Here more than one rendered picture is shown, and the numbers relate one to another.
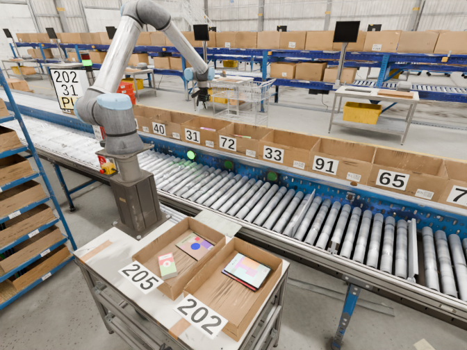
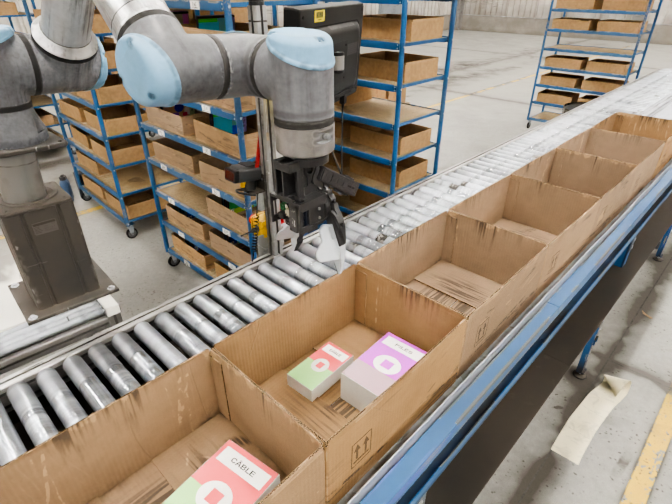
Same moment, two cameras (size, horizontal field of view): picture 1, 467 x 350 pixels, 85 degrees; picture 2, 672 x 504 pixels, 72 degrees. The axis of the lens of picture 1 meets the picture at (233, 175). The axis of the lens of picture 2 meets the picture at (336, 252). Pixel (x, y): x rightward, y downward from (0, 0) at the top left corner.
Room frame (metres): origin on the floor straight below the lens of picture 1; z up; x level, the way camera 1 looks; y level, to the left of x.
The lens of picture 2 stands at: (2.39, -0.41, 1.61)
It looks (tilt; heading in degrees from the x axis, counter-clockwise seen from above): 31 degrees down; 103
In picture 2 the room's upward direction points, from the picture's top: straight up
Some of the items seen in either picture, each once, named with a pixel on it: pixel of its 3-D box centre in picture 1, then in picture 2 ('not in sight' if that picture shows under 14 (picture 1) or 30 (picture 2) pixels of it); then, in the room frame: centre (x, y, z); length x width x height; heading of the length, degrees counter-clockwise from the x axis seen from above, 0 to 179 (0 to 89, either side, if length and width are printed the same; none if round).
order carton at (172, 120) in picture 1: (175, 125); (451, 282); (2.45, 0.57, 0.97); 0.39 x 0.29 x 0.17; 59
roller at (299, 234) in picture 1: (308, 217); not in sight; (1.30, -0.48, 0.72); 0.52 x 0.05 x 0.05; 149
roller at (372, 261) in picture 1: (375, 239); not in sight; (1.10, -0.82, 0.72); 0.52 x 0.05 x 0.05; 149
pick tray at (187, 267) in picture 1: (181, 253); not in sight; (0.94, 0.27, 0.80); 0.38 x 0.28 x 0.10; 143
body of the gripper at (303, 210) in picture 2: (203, 94); (304, 189); (2.18, 0.24, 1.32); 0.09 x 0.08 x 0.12; 59
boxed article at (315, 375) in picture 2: not in sight; (321, 370); (2.20, 0.27, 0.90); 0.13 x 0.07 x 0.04; 62
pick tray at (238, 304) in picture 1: (235, 280); not in sight; (0.77, -0.01, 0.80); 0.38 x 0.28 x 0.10; 145
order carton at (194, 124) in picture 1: (208, 132); (344, 364); (2.25, 0.23, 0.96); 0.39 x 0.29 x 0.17; 59
